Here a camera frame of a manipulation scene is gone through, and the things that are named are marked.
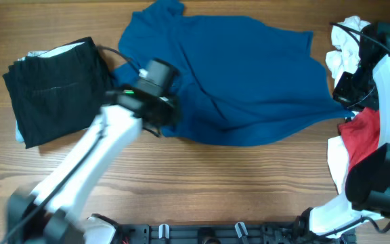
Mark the red t-shirt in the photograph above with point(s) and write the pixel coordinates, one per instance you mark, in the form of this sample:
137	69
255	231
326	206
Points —
361	135

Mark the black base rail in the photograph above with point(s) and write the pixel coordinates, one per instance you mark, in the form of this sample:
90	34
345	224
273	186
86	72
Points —
267	233

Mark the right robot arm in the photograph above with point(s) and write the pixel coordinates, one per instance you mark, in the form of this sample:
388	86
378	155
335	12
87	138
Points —
366	196

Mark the folded black garment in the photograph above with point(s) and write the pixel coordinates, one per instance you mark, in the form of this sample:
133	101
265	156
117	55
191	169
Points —
56	96

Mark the white t-shirt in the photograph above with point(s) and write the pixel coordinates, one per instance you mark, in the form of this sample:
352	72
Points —
344	58

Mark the white garment under black stack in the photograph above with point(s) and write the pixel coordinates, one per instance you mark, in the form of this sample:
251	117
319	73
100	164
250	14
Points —
44	54

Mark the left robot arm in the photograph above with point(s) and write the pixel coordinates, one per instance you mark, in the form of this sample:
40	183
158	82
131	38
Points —
51	212

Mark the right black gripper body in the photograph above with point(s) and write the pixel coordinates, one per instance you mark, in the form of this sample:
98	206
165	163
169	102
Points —
356	90

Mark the blue polo shirt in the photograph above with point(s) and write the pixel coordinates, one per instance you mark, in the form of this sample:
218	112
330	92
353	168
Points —
238	83

